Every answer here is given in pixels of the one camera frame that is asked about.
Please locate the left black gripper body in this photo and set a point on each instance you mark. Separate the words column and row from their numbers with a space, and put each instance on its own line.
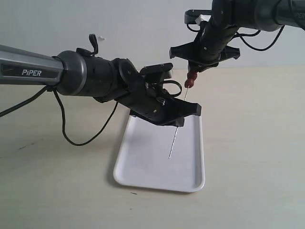
column 152, row 103

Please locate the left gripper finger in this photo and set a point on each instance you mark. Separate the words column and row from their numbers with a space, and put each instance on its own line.
column 187, row 109
column 176, row 122

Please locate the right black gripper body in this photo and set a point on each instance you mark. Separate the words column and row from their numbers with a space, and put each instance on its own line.
column 209, row 45

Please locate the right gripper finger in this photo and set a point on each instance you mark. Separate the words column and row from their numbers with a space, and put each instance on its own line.
column 205, row 66
column 193, row 68

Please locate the red date bottom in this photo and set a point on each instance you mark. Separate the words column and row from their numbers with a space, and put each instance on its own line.
column 192, row 75

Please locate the red date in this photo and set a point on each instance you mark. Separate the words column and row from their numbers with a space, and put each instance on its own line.
column 192, row 75
column 189, row 83

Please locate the red date top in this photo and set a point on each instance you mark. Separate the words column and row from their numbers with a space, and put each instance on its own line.
column 189, row 83

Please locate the thin metal skewer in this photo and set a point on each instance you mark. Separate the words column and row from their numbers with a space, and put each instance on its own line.
column 175, row 134

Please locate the left grey black robot arm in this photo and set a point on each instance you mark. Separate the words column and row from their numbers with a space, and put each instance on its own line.
column 75, row 73

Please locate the right grey black robot arm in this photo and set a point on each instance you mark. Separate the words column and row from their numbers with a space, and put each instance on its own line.
column 220, row 24

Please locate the white rectangular plastic tray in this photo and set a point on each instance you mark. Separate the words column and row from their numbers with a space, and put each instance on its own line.
column 143, row 161

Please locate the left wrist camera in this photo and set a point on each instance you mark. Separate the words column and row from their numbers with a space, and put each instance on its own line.
column 157, row 73

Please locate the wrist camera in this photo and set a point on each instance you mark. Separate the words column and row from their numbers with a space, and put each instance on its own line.
column 196, row 16
column 157, row 73

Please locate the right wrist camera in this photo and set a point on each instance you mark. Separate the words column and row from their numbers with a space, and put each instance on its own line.
column 196, row 16

